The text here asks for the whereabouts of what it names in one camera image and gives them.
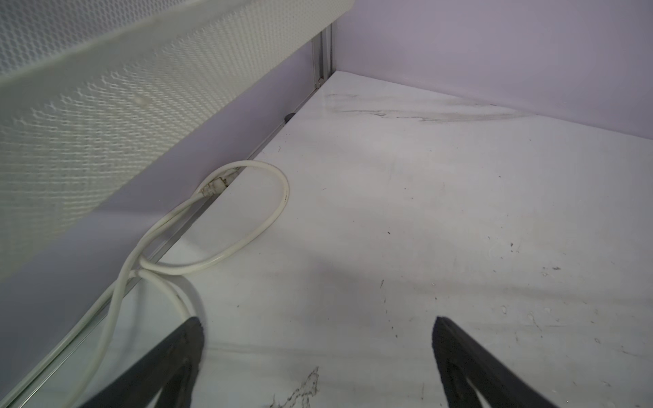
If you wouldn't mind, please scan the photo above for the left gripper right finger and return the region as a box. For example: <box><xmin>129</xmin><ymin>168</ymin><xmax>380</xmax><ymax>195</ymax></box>
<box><xmin>432</xmin><ymin>316</ymin><xmax>555</xmax><ymax>408</ymax></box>

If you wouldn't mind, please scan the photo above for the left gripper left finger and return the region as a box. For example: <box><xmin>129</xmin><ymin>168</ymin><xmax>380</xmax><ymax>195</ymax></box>
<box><xmin>83</xmin><ymin>317</ymin><xmax>205</xmax><ymax>407</ymax></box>

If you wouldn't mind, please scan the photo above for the white cable of orange strip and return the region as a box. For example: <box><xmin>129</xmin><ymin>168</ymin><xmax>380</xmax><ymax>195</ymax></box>
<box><xmin>60</xmin><ymin>160</ymin><xmax>291</xmax><ymax>408</ymax></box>

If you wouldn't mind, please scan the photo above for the white two-tier mesh shelf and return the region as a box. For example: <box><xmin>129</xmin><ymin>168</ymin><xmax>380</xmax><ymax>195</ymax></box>
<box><xmin>1</xmin><ymin>1</ymin><xmax>352</xmax><ymax>278</ymax></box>

